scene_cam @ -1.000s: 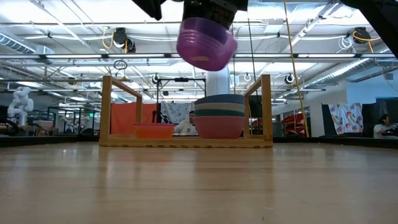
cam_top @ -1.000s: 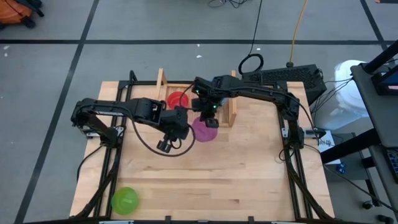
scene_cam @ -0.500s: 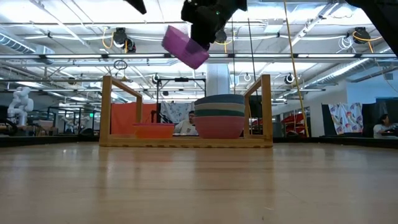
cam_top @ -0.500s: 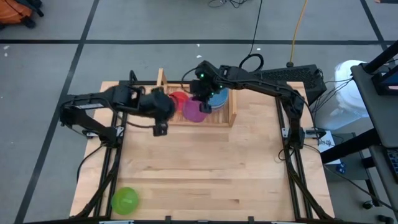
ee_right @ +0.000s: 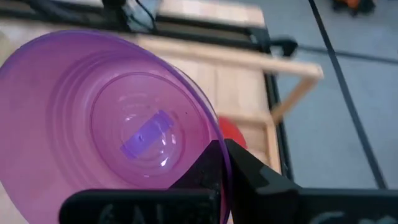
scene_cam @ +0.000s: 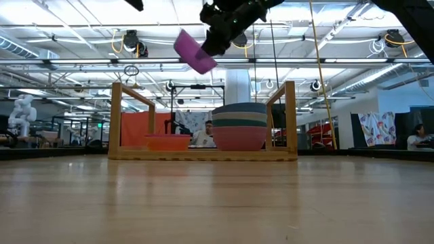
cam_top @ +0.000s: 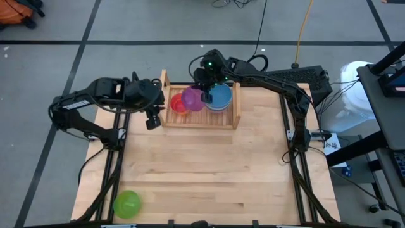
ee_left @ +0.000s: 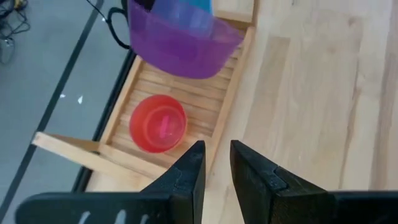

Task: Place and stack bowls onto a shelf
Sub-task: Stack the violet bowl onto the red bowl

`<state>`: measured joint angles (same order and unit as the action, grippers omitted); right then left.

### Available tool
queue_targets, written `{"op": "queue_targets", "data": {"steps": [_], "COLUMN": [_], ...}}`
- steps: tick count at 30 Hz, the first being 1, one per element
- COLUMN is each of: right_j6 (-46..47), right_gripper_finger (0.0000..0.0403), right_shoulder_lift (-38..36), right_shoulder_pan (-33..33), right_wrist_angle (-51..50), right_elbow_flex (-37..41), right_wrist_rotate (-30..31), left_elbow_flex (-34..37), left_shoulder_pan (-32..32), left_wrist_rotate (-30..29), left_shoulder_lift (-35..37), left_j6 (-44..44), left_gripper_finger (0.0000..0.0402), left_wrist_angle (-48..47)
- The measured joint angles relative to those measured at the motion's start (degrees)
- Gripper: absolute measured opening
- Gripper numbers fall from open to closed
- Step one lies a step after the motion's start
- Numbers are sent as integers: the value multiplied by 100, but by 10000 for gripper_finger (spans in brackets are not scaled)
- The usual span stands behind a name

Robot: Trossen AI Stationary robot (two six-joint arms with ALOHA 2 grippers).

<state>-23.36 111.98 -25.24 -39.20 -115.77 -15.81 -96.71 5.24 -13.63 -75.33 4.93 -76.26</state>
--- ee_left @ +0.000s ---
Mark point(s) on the red translucent bowl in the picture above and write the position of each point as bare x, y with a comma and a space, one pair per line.
158, 124

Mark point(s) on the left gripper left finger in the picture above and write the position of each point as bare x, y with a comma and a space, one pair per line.
186, 202

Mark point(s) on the wooden slatted shelf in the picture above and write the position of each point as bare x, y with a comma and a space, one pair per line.
186, 93

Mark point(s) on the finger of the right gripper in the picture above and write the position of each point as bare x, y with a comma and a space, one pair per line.
144, 3

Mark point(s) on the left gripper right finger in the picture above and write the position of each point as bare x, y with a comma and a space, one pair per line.
280, 202

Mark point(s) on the purple translucent bowl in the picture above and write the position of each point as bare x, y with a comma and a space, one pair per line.
186, 59

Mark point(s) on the blue bowl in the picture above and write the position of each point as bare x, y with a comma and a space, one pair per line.
202, 5

